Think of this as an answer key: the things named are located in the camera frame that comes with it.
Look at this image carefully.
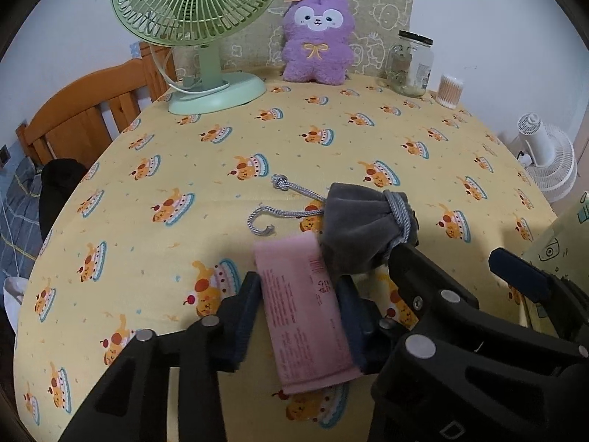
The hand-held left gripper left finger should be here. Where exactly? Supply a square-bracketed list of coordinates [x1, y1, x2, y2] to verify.
[60, 271, 263, 442]

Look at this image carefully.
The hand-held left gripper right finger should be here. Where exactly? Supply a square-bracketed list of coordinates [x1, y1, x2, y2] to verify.
[335, 281, 396, 375]

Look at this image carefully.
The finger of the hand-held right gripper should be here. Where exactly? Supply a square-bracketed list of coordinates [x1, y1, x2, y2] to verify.
[489, 248, 589, 355]
[387, 243, 480, 332]

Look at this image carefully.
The pink tissue packet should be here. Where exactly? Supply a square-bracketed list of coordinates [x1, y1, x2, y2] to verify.
[254, 232, 364, 396]

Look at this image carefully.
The yellow printed storage box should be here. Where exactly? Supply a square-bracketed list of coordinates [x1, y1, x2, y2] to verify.
[520, 189, 589, 332]

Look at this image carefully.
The grey drawstring pouch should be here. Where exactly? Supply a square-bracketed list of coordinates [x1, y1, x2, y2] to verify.
[248, 174, 420, 274]

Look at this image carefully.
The white floor fan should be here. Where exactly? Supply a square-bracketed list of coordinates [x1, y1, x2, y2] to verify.
[515, 111, 578, 203]

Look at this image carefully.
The cotton swab container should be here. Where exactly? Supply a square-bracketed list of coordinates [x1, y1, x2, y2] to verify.
[436, 74, 465, 109]

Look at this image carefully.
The glass jar with lid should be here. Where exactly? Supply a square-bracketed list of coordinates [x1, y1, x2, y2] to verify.
[385, 30, 434, 98]

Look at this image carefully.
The black cloth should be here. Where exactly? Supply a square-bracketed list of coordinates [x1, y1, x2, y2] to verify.
[39, 159, 88, 240]

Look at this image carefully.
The green desk fan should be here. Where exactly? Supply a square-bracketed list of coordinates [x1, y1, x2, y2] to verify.
[111, 0, 283, 115]

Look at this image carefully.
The white cloth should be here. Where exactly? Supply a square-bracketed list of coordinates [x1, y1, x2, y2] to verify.
[2, 276, 28, 307]

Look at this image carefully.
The purple plush toy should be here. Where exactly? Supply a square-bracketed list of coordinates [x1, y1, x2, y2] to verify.
[281, 0, 356, 86]

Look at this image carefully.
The blue plaid bed sheet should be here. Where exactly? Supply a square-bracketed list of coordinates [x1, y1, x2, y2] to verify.
[0, 161, 47, 286]

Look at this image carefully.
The beige printed board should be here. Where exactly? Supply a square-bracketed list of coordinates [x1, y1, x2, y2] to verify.
[172, 0, 417, 84]

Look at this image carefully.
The wooden chair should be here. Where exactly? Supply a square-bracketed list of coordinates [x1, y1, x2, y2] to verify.
[16, 41, 178, 171]

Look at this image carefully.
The white fan power cable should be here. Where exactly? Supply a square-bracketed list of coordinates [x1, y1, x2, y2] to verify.
[149, 43, 231, 96]

